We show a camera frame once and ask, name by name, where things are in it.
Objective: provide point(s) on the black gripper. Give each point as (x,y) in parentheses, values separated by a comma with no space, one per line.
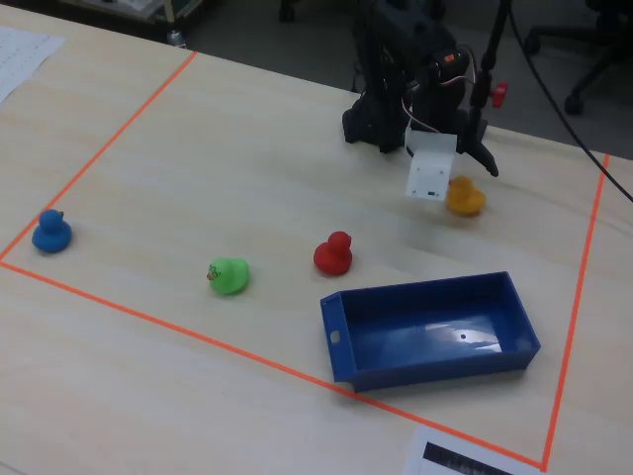
(469,133)

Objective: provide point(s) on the yellow rubber duck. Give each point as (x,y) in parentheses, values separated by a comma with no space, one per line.
(467,200)

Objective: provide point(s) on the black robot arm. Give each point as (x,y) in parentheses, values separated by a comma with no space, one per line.
(381,114)

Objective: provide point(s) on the red rubber duck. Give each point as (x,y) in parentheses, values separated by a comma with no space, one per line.
(334,257)

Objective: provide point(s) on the blue plastic box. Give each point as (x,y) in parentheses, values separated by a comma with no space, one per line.
(420,371)

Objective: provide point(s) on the green rubber duck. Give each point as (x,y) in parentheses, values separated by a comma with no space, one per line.
(230,277)

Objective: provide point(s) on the blue rubber duck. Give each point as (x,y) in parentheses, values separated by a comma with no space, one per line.
(52,232)

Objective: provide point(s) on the red clamp knob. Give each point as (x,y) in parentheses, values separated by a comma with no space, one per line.
(500,94)

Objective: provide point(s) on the orange tape strip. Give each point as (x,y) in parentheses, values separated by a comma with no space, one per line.
(576,307)
(247,352)
(99,155)

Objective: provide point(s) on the black office chair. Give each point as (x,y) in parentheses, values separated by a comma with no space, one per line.
(613,20)

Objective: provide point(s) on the white paper with black bar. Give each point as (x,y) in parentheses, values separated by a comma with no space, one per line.
(445,452)

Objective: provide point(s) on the storage cart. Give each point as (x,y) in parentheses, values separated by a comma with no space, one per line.
(148,10)

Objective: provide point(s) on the white printed paper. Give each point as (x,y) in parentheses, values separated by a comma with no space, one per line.
(25,59)

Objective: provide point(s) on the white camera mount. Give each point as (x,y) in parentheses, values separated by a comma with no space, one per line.
(430,173)

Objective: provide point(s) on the black camera stand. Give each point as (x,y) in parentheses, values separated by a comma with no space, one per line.
(487,59)

